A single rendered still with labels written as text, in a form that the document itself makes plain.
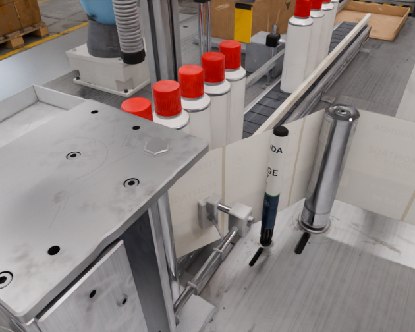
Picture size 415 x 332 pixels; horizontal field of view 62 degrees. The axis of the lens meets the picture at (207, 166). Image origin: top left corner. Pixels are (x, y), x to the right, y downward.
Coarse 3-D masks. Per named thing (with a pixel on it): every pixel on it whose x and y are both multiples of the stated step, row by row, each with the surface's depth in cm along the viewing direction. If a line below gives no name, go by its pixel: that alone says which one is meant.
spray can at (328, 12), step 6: (324, 0) 79; (330, 0) 79; (324, 6) 79; (330, 6) 80; (324, 12) 80; (330, 12) 80; (324, 18) 81; (330, 18) 81; (324, 24) 82; (330, 24) 83; (324, 30) 83; (324, 36) 84; (324, 42) 85; (318, 48) 85; (324, 48) 86; (318, 54) 86; (324, 54) 88; (318, 60) 87
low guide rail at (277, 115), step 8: (368, 16) 115; (360, 24) 109; (352, 32) 103; (344, 40) 98; (336, 48) 94; (328, 56) 90; (336, 56) 93; (320, 64) 86; (328, 64) 89; (312, 72) 82; (320, 72) 85; (304, 80) 79; (312, 80) 81; (296, 88) 76; (304, 88) 77; (296, 96) 74; (288, 104) 71; (280, 112) 69; (272, 120) 66; (264, 128) 64
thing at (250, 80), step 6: (348, 0) 115; (342, 6) 110; (282, 54) 79; (270, 60) 77; (276, 60) 77; (264, 66) 74; (270, 66) 75; (258, 72) 72; (264, 72) 74; (246, 78) 70; (252, 78) 70; (258, 78) 72; (246, 84) 68
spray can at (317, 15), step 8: (312, 0) 74; (320, 0) 74; (312, 8) 75; (320, 8) 75; (312, 16) 75; (320, 16) 75; (320, 24) 77; (312, 32) 77; (320, 32) 78; (312, 40) 79; (312, 48) 80; (312, 56) 81; (312, 64) 82
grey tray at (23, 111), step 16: (16, 96) 85; (32, 96) 89; (48, 96) 87; (64, 96) 84; (0, 112) 82; (16, 112) 86; (32, 112) 86; (48, 112) 86; (64, 112) 86; (0, 128) 81; (16, 128) 81; (32, 128) 80; (0, 144) 76
